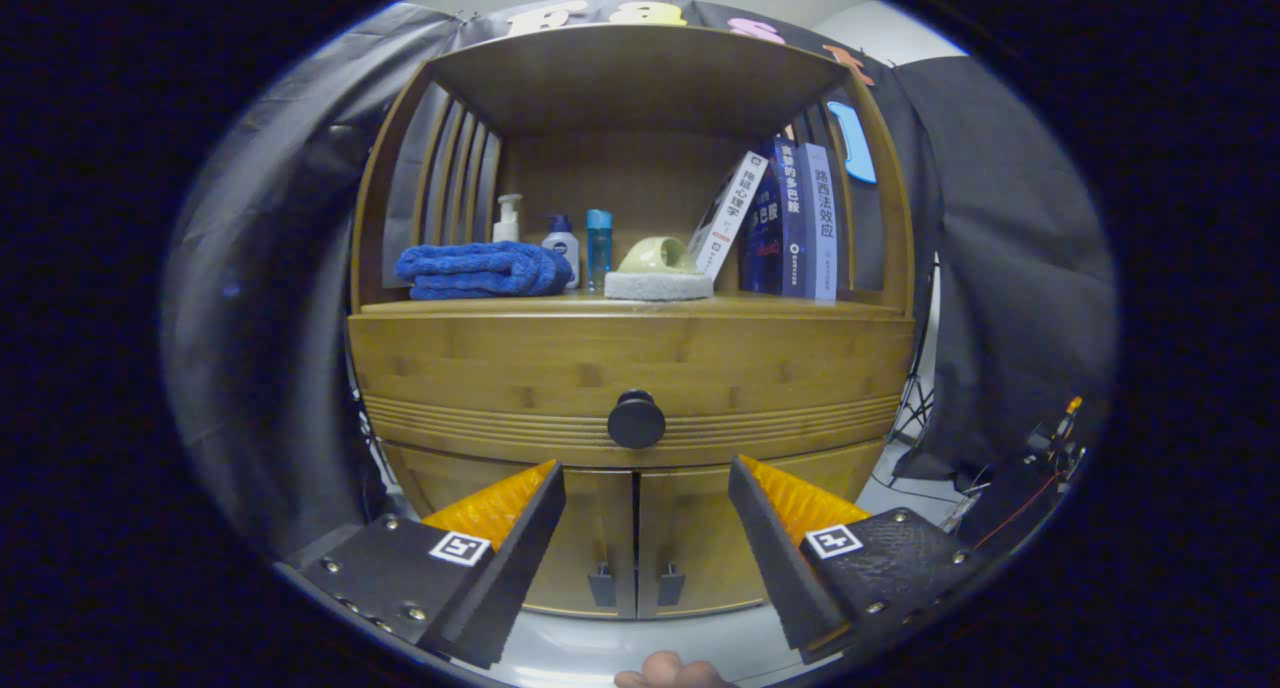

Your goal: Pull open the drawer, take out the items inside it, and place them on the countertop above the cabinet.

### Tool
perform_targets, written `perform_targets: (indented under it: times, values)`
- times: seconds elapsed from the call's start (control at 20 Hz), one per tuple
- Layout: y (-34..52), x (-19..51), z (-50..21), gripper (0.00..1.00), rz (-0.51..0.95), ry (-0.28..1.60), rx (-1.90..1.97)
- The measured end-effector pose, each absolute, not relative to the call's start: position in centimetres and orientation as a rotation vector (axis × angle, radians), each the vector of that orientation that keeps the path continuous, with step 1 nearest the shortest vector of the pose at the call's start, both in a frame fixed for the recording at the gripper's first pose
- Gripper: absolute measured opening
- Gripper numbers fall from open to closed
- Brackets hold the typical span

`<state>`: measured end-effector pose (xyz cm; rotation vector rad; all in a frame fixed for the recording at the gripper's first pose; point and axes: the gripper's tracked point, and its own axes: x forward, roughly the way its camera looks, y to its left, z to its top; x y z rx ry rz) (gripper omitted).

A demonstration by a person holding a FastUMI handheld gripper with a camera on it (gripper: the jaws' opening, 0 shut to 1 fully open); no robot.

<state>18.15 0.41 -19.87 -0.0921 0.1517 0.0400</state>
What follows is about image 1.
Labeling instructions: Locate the white book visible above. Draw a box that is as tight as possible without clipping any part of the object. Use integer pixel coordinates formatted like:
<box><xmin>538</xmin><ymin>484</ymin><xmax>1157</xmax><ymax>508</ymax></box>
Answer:
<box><xmin>688</xmin><ymin>151</ymin><xmax>771</xmax><ymax>281</ymax></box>

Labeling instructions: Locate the wooden drawer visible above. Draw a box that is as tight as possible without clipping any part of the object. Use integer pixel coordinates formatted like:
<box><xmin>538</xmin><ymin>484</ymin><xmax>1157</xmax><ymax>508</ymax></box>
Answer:
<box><xmin>347</xmin><ymin>313</ymin><xmax>917</xmax><ymax>469</ymax></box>

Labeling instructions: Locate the wooden cabinet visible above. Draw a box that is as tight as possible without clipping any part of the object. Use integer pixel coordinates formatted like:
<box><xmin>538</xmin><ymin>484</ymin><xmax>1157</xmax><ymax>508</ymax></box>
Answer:
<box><xmin>345</xmin><ymin>23</ymin><xmax>919</xmax><ymax>621</ymax></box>

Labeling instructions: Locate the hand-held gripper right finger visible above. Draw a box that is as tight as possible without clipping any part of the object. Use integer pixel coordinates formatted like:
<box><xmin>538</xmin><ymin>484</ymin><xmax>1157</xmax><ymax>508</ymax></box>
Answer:
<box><xmin>727</xmin><ymin>455</ymin><xmax>991</xmax><ymax>666</ymax></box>

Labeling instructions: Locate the light blue book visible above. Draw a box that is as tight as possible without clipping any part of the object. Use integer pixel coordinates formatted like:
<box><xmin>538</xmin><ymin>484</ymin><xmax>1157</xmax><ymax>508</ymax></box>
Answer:
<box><xmin>800</xmin><ymin>143</ymin><xmax>839</xmax><ymax>305</ymax></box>

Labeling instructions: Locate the clear blue bottle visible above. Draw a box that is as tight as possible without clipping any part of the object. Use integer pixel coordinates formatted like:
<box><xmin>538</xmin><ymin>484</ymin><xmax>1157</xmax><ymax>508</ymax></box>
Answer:
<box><xmin>585</xmin><ymin>209</ymin><xmax>613</xmax><ymax>294</ymax></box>

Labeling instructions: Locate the black round drawer knob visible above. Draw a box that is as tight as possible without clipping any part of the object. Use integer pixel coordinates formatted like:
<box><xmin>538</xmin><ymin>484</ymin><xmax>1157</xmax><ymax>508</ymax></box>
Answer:
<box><xmin>607</xmin><ymin>390</ymin><xmax>667</xmax><ymax>450</ymax></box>

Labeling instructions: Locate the white bottle with blue cap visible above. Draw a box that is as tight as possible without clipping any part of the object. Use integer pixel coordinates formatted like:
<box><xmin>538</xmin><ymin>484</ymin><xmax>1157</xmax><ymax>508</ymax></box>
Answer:
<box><xmin>542</xmin><ymin>214</ymin><xmax>581</xmax><ymax>289</ymax></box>

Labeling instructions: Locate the pale green sponge scrubber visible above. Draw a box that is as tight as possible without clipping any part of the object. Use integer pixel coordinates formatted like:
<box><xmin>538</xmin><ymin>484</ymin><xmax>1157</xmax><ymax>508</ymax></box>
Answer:
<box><xmin>604</xmin><ymin>236</ymin><xmax>715</xmax><ymax>302</ymax></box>

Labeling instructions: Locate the folded blue towel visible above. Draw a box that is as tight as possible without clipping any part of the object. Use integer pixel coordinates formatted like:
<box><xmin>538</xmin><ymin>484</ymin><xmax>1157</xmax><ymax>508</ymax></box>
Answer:
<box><xmin>395</xmin><ymin>241</ymin><xmax>575</xmax><ymax>301</ymax></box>

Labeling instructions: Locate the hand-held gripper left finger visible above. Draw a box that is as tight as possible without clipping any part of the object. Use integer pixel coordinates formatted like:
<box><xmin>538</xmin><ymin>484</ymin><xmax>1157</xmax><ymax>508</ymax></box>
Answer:
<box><xmin>280</xmin><ymin>458</ymin><xmax>567</xmax><ymax>669</ymax></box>

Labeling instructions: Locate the wooden cabinet door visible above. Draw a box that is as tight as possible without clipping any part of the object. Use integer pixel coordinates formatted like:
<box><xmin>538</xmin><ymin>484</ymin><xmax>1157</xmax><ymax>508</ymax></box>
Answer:
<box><xmin>637</xmin><ymin>438</ymin><xmax>886</xmax><ymax>619</ymax></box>
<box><xmin>385</xmin><ymin>443</ymin><xmax>638</xmax><ymax>619</ymax></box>

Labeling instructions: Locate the black device with orange tip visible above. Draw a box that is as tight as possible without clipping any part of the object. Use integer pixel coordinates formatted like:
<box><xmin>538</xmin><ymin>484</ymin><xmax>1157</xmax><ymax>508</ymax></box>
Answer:
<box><xmin>960</xmin><ymin>396</ymin><xmax>1091</xmax><ymax>554</ymax></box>

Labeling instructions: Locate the wooden countertop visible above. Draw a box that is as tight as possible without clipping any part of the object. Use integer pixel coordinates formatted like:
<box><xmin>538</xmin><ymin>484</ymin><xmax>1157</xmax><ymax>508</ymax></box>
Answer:
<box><xmin>358</xmin><ymin>290</ymin><xmax>906</xmax><ymax>319</ymax></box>

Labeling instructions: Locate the dark blue book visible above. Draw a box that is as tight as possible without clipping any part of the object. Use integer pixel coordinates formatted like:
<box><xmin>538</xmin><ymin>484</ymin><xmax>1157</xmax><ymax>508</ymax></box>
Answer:
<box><xmin>740</xmin><ymin>138</ymin><xmax>809</xmax><ymax>299</ymax></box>

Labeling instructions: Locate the black backdrop cloth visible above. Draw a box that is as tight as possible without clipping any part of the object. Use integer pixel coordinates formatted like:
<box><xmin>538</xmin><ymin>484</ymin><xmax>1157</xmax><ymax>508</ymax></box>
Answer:
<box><xmin>160</xmin><ymin>0</ymin><xmax>1119</xmax><ymax>559</ymax></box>

